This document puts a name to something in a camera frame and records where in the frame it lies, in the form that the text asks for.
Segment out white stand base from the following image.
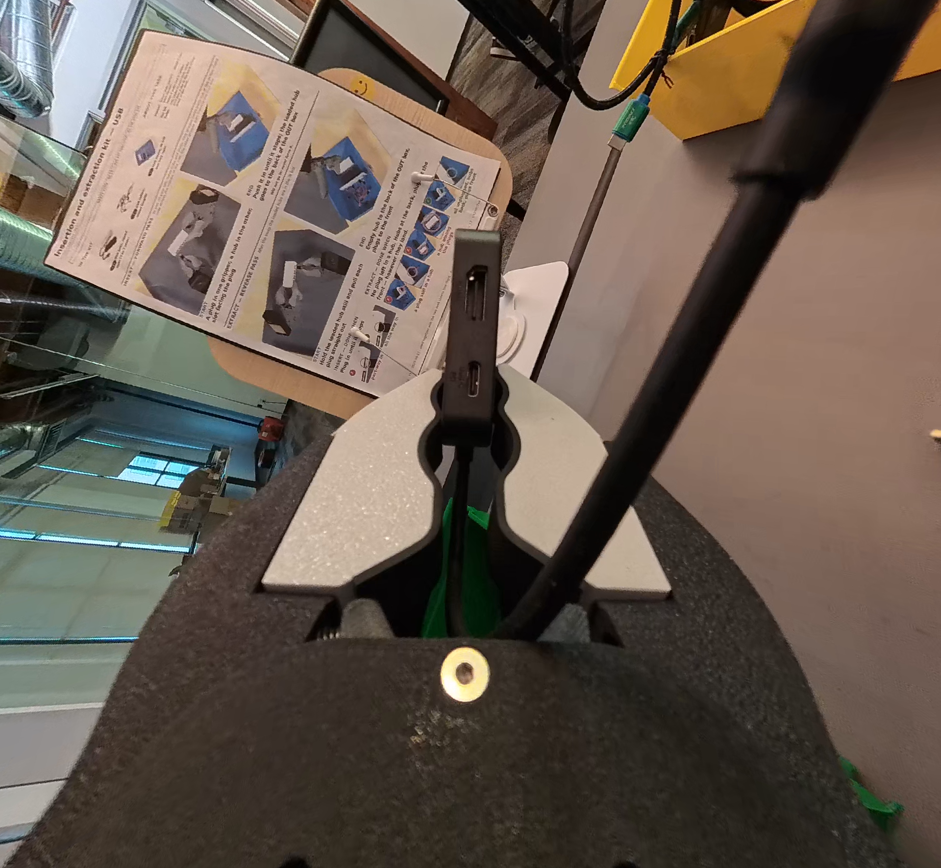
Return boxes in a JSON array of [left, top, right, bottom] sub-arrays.
[[497, 260, 571, 381]]

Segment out instruction sheet on stand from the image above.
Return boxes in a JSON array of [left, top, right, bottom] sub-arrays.
[[206, 66, 516, 421]]

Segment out printed instruction sheet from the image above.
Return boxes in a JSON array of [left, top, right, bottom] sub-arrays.
[[45, 28, 501, 363]]

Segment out yellow plastic bin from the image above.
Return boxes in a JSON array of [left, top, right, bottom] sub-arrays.
[[611, 0, 941, 142]]

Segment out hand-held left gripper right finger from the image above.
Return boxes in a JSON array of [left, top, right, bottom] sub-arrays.
[[493, 366, 673, 599]]

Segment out black square hub lead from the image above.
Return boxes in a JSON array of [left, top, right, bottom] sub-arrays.
[[447, 0, 941, 643]]

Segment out green plastic bin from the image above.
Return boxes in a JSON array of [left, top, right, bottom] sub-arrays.
[[421, 501, 901, 832]]

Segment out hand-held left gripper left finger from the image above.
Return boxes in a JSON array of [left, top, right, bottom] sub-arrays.
[[262, 373, 444, 597]]

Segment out thin braided cable green plugs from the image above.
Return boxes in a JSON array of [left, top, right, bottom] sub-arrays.
[[559, 0, 695, 152]]

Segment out silver ventilation duct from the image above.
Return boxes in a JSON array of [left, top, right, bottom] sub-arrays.
[[0, 0, 57, 120]]

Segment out cardboard boxes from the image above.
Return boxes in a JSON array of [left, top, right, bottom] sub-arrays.
[[159, 445, 236, 538]]

